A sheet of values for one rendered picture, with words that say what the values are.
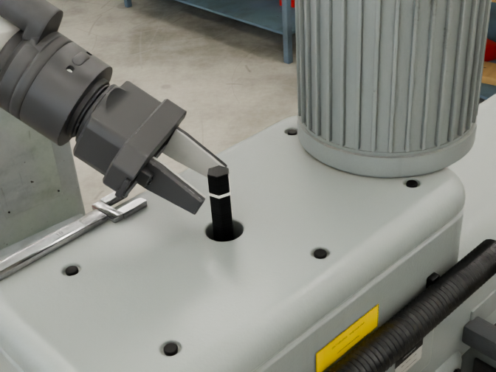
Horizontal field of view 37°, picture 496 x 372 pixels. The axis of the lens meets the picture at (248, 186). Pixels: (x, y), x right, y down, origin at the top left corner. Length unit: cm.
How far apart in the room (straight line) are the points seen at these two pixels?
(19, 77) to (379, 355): 41
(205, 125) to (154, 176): 427
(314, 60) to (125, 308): 31
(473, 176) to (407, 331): 37
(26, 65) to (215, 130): 422
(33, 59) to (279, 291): 29
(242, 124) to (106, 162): 426
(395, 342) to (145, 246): 25
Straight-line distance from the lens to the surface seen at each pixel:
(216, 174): 68
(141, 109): 70
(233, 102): 521
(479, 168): 107
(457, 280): 80
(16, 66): 68
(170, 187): 67
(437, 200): 77
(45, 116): 68
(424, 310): 76
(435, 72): 75
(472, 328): 100
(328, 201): 75
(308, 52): 77
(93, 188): 444
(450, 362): 101
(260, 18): 603
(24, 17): 69
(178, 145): 72
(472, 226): 96
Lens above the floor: 231
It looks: 33 degrees down
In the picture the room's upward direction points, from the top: 4 degrees counter-clockwise
